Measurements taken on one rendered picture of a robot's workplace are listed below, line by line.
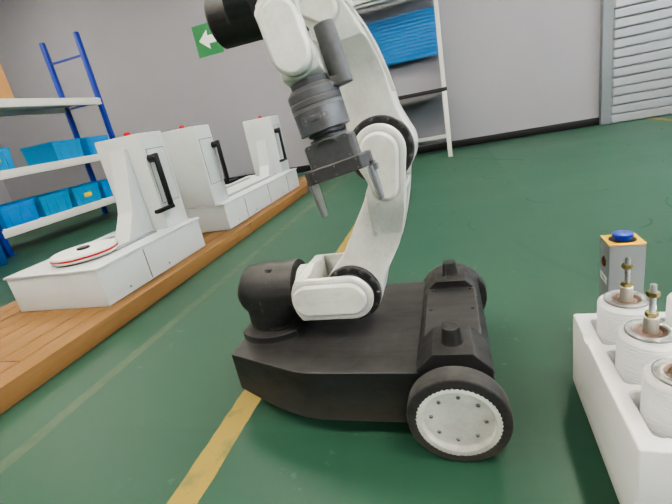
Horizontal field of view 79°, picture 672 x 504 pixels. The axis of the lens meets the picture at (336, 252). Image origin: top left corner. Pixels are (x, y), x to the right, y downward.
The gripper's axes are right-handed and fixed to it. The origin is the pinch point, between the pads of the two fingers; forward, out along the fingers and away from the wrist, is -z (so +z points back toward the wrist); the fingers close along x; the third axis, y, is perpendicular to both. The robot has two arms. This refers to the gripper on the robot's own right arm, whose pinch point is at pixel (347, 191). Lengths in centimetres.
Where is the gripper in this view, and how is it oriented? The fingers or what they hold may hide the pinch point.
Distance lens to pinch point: 72.1
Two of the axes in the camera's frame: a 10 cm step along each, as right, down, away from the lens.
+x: 9.1, -2.5, -3.2
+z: -3.3, -9.1, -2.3
